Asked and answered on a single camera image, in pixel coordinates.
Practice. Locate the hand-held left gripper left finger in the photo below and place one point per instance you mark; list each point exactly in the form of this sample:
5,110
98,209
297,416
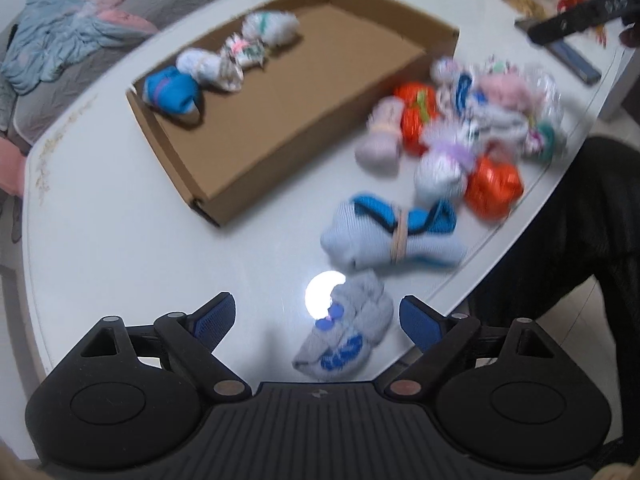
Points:
215,317

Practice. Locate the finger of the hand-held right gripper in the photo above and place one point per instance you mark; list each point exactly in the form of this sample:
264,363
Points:
575,15

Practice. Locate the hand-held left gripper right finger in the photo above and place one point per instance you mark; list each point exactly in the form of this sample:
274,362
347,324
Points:
417,321

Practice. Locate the grey sock blue print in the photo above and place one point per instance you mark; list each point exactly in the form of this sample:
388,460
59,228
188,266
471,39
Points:
360,310

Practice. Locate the grey sock bundle blue trim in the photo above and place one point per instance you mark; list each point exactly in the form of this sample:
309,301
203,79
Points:
360,235

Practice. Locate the bubble wrap bundle purple band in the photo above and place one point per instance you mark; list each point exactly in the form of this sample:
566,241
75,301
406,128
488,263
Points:
440,175

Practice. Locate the lilac sock bundle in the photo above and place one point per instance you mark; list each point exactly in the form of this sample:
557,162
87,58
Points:
380,135

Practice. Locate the brown cardboard box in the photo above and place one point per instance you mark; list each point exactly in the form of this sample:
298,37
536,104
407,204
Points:
300,85

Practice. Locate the flat blue box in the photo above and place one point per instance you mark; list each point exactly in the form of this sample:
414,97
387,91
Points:
570,55

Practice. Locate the small whitish sock bundle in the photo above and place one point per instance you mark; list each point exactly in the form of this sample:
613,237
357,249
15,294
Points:
445,71

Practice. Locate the person's black trouser leg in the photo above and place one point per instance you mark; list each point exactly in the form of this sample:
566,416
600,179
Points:
575,240

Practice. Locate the white sock bundle pink band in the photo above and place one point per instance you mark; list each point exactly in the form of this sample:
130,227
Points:
207,67

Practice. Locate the pink cloth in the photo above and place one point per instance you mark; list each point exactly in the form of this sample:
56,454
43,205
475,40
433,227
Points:
10,165

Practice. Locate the white green-patterned sock bundle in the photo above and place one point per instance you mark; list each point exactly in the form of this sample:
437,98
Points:
242,50

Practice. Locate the bubble wrap bundle teal band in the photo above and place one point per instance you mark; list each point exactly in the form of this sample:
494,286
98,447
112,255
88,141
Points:
272,25

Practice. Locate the blue and pink blanket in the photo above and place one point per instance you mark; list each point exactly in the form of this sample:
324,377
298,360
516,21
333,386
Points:
60,30

